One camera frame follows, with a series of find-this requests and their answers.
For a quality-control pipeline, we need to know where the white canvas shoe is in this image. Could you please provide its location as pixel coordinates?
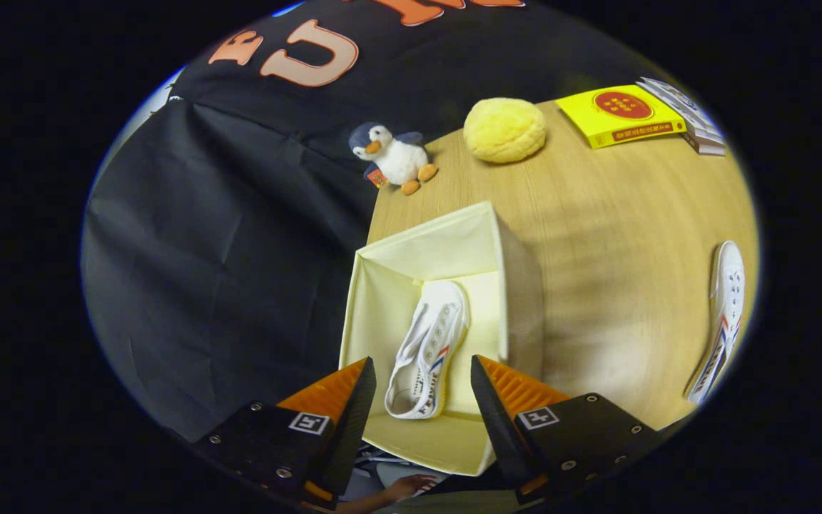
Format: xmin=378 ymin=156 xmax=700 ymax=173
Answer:
xmin=385 ymin=279 xmax=470 ymax=420
xmin=687 ymin=241 xmax=746 ymax=406

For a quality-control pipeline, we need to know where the yellow round plush ball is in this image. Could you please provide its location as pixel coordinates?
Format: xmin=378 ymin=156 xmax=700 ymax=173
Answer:
xmin=463 ymin=98 xmax=547 ymax=164

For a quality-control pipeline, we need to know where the white illustrated book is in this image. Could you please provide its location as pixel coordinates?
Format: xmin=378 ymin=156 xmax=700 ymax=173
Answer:
xmin=636 ymin=76 xmax=724 ymax=136

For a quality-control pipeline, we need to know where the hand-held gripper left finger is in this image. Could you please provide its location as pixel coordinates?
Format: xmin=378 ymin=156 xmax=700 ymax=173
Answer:
xmin=193 ymin=357 xmax=377 ymax=509

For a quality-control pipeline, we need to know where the penguin plush toy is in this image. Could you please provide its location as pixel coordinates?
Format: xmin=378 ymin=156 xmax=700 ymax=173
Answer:
xmin=348 ymin=121 xmax=439 ymax=196

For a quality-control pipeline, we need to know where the yellow book with red circle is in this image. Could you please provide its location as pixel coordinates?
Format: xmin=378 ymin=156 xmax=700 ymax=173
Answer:
xmin=555 ymin=84 xmax=688 ymax=149

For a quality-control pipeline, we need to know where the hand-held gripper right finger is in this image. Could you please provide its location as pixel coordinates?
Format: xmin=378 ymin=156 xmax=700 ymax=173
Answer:
xmin=470 ymin=355 xmax=669 ymax=504

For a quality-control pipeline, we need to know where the black backdrop cloth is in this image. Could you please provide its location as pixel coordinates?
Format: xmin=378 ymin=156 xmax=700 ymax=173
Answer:
xmin=81 ymin=0 xmax=669 ymax=443

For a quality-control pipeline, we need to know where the beige fabric storage box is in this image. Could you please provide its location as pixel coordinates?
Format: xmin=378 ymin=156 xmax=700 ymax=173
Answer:
xmin=338 ymin=201 xmax=546 ymax=477

